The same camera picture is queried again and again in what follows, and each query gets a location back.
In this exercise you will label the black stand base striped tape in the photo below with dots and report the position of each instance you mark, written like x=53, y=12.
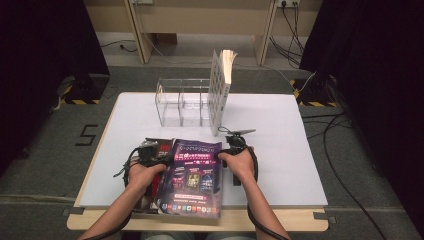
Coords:
x=316, y=90
x=90, y=90

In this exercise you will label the white book with colourful pictures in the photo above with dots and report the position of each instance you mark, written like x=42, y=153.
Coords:
x=218, y=93

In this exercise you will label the light wooden table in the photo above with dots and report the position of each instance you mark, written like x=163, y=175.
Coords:
x=300, y=220

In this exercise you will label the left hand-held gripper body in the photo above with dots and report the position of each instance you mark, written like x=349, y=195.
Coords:
x=148, y=153

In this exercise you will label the white socket with black plugs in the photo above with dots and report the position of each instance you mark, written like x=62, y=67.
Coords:
x=288, y=2

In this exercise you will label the white wall socket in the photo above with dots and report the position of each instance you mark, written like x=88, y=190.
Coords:
x=142, y=1

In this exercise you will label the person's right hand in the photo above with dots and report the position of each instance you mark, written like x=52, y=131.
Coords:
x=241, y=165

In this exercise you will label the purple cover magazine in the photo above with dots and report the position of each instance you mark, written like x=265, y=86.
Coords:
x=193, y=183

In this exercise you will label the black curtain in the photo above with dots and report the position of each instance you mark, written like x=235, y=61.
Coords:
x=383, y=83
x=40, y=66

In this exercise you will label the beige wooden desk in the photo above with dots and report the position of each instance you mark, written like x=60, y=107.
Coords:
x=200, y=16

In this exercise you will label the clear acrylic book rack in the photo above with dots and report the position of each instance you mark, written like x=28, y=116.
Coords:
x=180, y=103

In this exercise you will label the dark brown magazine red print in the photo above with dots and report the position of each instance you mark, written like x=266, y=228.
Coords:
x=163, y=148

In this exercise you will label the person's left hand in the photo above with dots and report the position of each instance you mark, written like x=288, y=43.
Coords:
x=143, y=176

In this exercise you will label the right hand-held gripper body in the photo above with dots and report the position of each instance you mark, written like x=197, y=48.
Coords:
x=236, y=143

